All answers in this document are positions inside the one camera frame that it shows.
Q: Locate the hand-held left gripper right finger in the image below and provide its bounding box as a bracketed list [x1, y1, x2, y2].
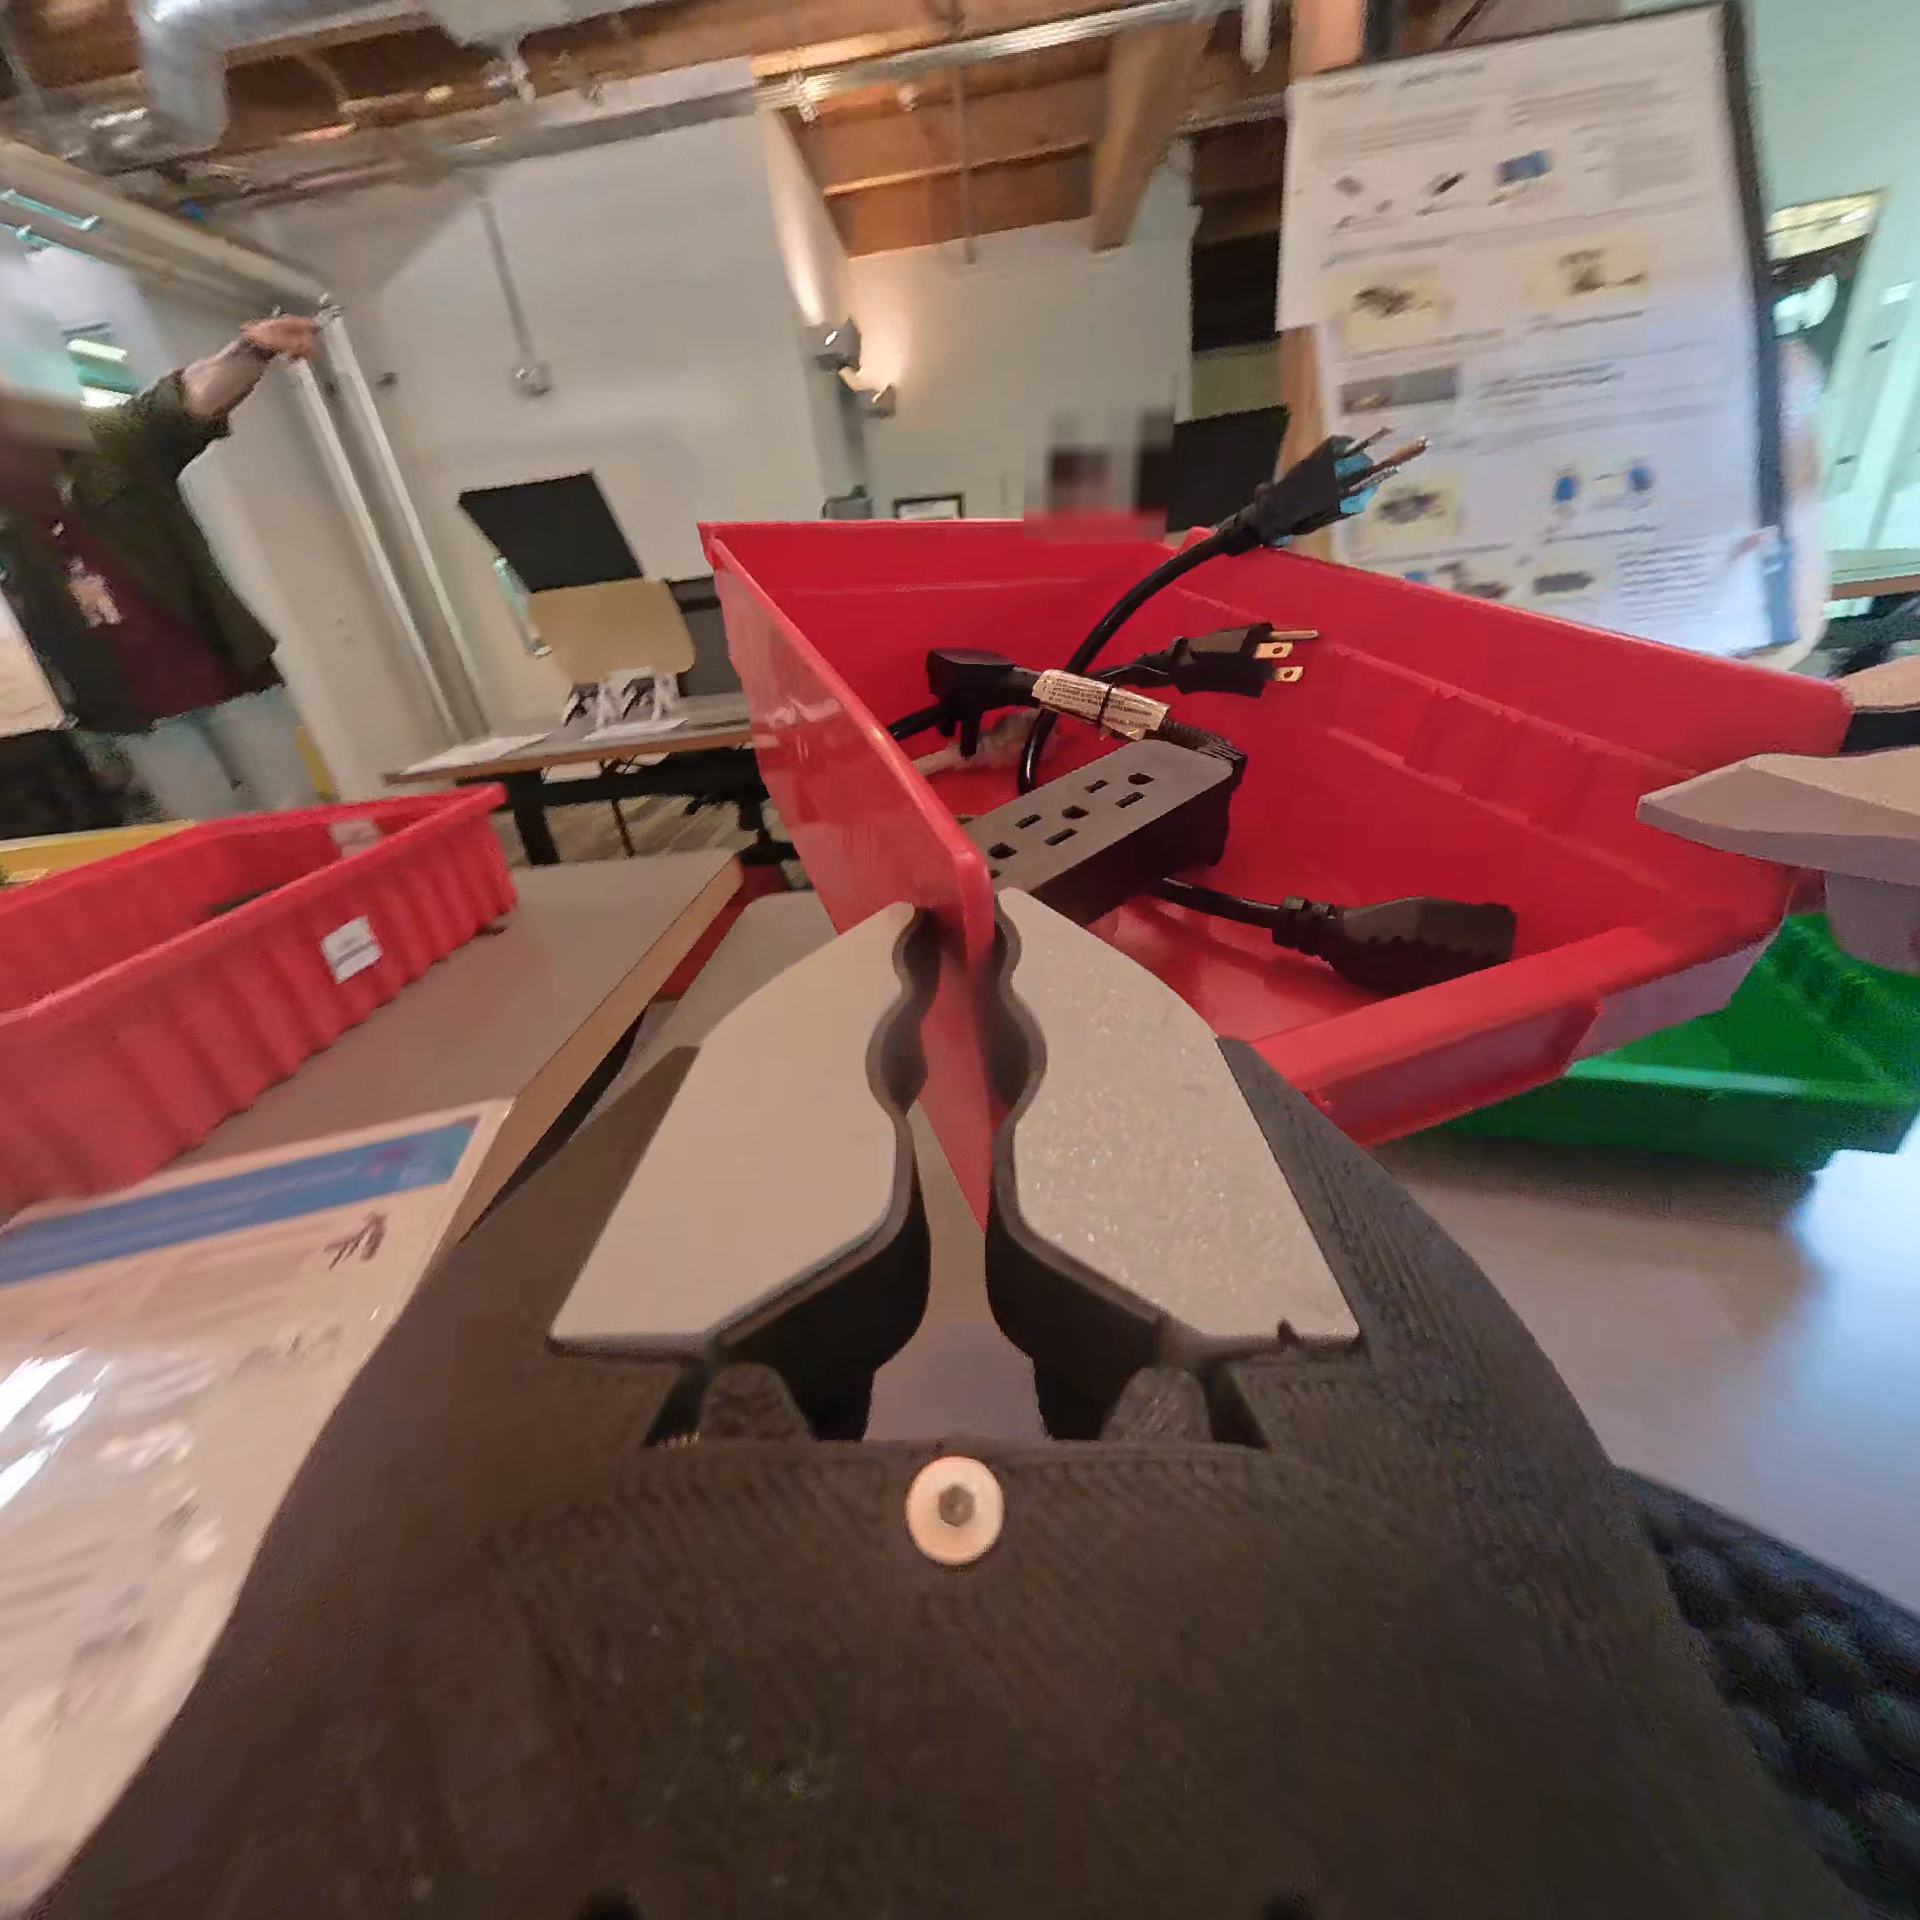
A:
[981, 888, 1361, 1427]

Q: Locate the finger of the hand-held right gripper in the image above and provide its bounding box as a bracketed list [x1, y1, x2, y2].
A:
[1636, 751, 1920, 978]
[1837, 661, 1920, 753]

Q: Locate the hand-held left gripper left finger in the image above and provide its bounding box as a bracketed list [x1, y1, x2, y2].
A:
[549, 901, 929, 1427]

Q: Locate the green plastic bin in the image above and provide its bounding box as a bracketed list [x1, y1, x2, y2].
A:
[1409, 916, 1920, 1180]

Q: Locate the red plastic bin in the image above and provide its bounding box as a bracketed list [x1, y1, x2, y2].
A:
[697, 517, 1855, 1233]

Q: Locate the black power strip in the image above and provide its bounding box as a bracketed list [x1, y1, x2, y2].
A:
[960, 746, 1250, 924]

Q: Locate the wooden side table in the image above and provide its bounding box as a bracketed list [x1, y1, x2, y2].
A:
[382, 690, 758, 872]

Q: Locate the white instruction sheet stand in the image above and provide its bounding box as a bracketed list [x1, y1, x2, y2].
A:
[1275, 0, 1839, 663]

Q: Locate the beige board stand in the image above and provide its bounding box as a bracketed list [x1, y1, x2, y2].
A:
[528, 579, 699, 738]

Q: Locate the laminated paper sheet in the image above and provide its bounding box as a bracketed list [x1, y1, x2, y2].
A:
[0, 1103, 518, 1915]

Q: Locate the red divided tote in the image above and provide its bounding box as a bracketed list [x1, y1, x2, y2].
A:
[0, 784, 518, 1210]

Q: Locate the black square panel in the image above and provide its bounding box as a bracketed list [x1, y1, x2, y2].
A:
[457, 473, 647, 594]

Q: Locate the black braided cord flat plug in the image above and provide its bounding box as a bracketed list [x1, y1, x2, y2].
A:
[885, 646, 1250, 782]

